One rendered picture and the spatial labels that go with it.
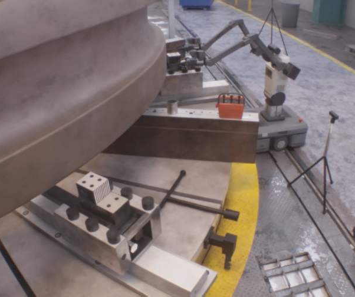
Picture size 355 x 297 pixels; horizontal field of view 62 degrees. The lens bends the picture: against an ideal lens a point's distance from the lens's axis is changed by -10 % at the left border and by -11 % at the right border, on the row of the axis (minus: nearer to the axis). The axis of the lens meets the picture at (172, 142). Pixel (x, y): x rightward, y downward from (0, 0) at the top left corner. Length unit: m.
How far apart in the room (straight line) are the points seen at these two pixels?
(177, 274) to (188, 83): 2.19
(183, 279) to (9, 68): 1.25
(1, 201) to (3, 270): 0.69
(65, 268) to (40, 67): 1.11
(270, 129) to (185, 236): 1.59
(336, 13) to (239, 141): 9.17
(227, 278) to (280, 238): 0.53
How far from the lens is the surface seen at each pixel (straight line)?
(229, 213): 2.10
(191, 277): 1.63
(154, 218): 1.69
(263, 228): 2.52
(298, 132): 3.38
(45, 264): 2.02
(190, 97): 3.52
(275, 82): 3.17
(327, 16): 11.12
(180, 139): 2.53
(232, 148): 2.52
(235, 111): 2.37
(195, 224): 2.07
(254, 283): 2.20
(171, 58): 3.36
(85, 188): 1.60
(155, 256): 1.72
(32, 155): 1.49
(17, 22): 1.35
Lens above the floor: 1.80
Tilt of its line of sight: 32 degrees down
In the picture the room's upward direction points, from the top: 3 degrees counter-clockwise
